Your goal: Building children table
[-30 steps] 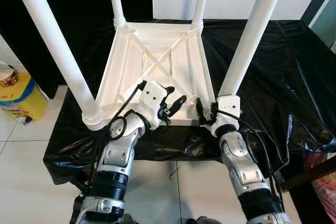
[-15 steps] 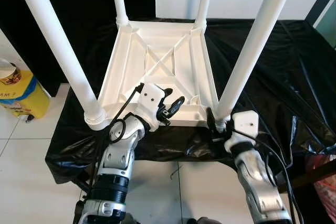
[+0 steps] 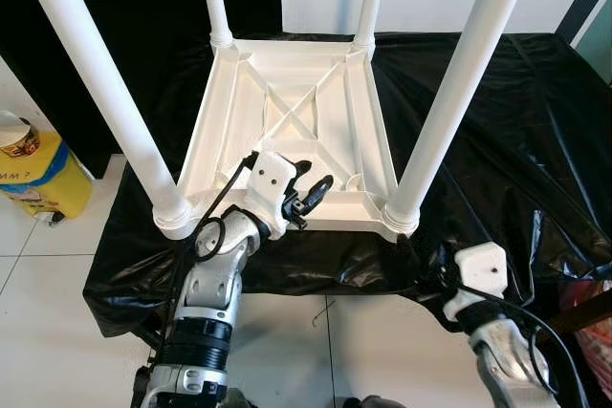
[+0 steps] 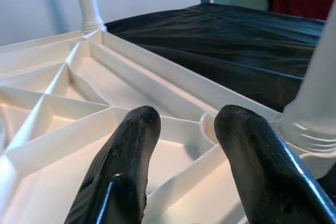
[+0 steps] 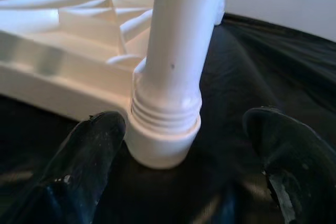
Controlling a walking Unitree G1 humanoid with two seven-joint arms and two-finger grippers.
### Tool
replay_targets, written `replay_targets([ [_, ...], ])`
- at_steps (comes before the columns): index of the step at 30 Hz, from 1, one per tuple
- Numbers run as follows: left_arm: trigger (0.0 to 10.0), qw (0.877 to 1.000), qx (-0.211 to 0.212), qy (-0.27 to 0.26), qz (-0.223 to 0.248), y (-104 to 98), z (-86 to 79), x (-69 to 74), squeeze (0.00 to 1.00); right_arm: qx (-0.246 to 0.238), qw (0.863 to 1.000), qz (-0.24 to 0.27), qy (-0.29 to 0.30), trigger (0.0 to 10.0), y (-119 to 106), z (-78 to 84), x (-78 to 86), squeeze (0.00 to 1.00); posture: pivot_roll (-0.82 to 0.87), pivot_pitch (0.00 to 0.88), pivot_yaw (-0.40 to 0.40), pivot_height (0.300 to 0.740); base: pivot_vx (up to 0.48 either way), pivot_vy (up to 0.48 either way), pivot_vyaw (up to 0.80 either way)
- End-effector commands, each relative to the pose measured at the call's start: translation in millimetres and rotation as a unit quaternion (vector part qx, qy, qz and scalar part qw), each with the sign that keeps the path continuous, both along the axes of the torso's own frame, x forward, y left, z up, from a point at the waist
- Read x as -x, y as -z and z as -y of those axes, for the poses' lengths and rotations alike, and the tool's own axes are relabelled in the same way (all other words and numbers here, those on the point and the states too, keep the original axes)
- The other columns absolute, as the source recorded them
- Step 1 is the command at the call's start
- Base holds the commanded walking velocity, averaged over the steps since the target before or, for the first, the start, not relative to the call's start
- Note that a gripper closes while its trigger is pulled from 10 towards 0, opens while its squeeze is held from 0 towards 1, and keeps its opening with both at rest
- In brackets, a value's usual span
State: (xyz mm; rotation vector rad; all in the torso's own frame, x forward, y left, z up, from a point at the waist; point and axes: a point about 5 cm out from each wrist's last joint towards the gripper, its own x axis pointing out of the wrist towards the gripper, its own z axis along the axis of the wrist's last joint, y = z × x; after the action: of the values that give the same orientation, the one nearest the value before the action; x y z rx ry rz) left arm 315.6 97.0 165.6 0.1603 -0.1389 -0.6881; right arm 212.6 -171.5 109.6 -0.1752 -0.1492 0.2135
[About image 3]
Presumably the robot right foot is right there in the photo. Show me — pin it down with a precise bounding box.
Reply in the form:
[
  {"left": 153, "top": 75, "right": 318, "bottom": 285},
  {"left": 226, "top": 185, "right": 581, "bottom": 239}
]
[{"left": 359, "top": 396, "right": 412, "bottom": 408}]

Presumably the brown wooden table leg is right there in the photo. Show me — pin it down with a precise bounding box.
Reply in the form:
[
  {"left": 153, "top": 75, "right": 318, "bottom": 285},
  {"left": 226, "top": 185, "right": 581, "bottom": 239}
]
[{"left": 545, "top": 289, "right": 612, "bottom": 334}]

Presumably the black plastic cover sheet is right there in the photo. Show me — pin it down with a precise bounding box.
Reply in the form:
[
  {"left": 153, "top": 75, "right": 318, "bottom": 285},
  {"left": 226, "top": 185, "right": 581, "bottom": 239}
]
[{"left": 83, "top": 31, "right": 612, "bottom": 337}]

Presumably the pink plastic bag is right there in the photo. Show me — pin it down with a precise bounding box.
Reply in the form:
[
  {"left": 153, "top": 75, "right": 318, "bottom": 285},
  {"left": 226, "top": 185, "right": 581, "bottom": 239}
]
[{"left": 564, "top": 279, "right": 612, "bottom": 399}]

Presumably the yellow carton box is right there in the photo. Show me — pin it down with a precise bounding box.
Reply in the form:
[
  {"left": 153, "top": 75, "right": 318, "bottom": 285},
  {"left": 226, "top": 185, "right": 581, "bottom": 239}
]
[{"left": 0, "top": 131, "right": 94, "bottom": 221}]

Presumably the printed paper cup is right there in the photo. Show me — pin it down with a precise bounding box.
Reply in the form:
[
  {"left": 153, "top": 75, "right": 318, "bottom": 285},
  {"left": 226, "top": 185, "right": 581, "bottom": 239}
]
[{"left": 0, "top": 112, "right": 41, "bottom": 159}]

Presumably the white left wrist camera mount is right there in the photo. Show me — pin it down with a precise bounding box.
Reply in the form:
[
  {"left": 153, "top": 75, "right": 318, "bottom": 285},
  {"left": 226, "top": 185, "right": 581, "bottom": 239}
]
[{"left": 244, "top": 150, "right": 297, "bottom": 240}]

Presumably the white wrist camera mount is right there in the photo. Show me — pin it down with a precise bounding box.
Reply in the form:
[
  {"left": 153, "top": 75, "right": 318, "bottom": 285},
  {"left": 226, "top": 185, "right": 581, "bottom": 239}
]
[
  {"left": 244, "top": 150, "right": 297, "bottom": 240},
  {"left": 443, "top": 244, "right": 505, "bottom": 323}
]

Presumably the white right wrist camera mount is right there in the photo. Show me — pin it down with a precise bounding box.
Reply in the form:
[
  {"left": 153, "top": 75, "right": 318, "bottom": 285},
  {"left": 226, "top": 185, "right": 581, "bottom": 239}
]
[{"left": 443, "top": 244, "right": 505, "bottom": 323}]

